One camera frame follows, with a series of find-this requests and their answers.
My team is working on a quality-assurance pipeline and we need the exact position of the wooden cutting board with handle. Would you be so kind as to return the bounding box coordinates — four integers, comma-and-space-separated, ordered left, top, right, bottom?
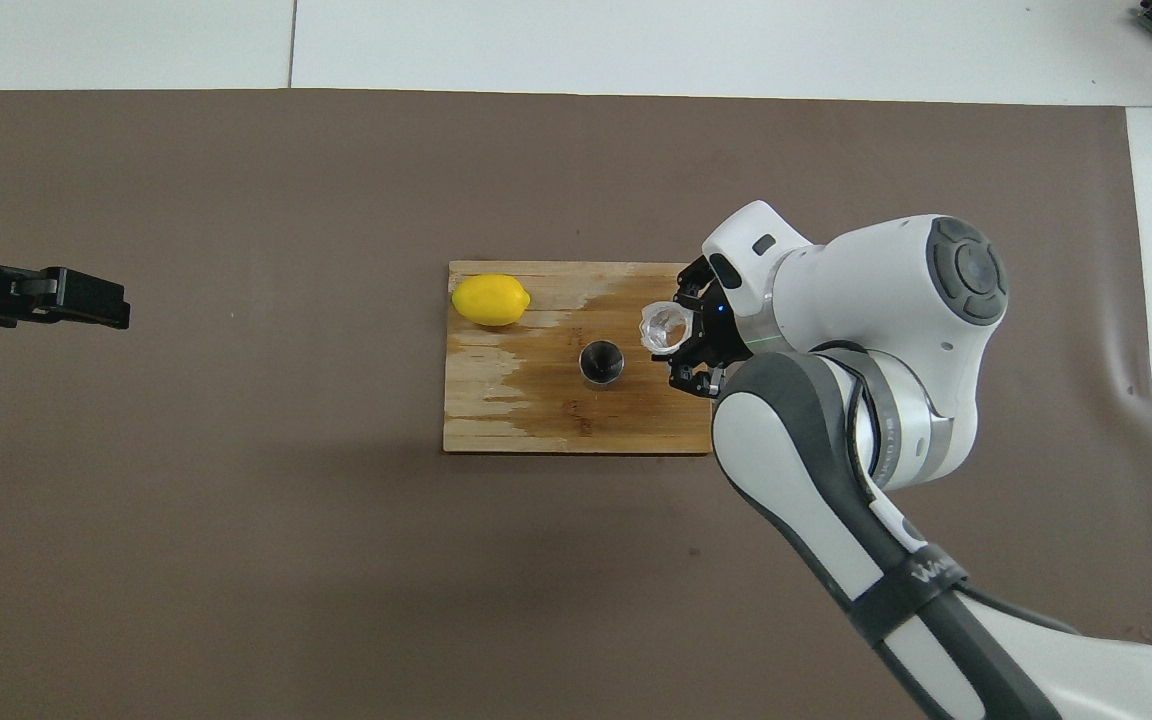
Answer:
443, 261, 717, 455

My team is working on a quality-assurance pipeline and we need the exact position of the yellow lemon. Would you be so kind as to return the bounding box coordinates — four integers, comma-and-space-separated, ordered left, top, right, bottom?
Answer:
451, 274, 532, 328

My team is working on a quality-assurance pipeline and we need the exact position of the brown table mat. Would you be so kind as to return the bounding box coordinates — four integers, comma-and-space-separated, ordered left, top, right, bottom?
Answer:
0, 88, 1152, 720

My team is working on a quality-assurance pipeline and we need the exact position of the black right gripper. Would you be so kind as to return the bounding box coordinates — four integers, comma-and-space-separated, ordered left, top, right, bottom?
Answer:
668, 254, 753, 400

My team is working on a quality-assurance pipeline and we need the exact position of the steel double jigger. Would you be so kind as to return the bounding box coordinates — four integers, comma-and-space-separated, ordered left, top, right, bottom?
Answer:
577, 338, 626, 389

